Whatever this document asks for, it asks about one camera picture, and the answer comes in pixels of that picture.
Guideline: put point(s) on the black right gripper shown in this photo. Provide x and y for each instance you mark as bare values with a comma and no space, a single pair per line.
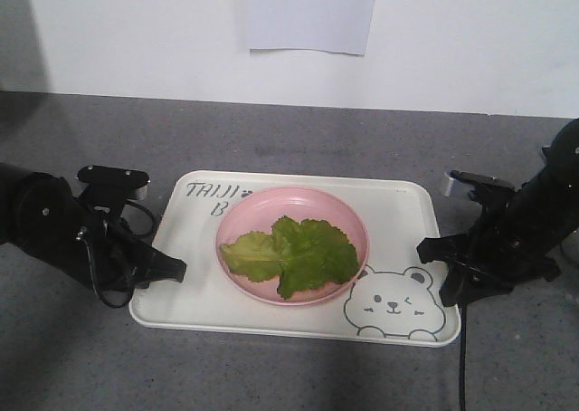
508,246

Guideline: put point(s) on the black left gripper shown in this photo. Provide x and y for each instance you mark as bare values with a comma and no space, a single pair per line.
108,256

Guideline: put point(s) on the cream bear serving tray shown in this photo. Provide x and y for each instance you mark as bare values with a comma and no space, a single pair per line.
395,300

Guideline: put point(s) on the pink round plate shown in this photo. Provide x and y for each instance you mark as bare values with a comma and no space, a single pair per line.
260,210

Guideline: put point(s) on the green lettuce leaf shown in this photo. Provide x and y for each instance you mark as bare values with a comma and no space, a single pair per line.
302,256

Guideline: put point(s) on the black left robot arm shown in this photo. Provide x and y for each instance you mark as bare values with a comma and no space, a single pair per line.
39,214

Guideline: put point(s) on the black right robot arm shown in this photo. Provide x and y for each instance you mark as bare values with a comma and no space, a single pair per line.
560,176

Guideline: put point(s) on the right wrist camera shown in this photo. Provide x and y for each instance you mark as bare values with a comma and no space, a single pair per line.
475,187

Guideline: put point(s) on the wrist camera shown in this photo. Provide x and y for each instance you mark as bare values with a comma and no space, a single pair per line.
114,181
475,187

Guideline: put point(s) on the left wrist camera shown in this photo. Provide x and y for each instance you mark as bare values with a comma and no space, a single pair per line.
114,181

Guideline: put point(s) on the white paper on wall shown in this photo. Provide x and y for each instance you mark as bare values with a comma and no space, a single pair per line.
331,26

